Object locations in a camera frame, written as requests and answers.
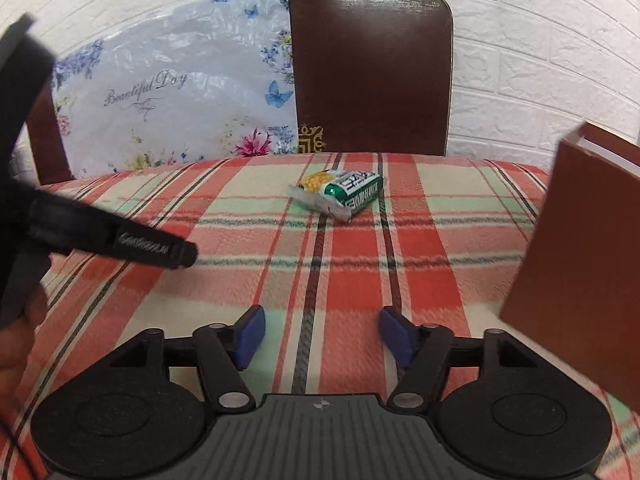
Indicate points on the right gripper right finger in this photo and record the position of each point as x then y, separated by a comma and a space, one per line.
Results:
425, 354

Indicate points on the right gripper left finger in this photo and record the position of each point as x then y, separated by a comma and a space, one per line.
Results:
218, 352

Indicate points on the red-brown cardboard box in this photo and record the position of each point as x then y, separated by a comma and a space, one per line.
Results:
577, 291

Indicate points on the green snack packet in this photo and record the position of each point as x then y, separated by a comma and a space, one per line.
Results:
340, 194

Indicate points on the person's left hand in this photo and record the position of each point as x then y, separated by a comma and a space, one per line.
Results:
17, 341

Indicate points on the plaid red bedsheet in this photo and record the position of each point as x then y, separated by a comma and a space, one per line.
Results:
442, 243

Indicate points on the floral white plastic bag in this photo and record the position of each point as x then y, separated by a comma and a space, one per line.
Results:
209, 79

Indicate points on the dark brown wooden headboard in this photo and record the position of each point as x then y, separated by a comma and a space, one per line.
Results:
369, 76

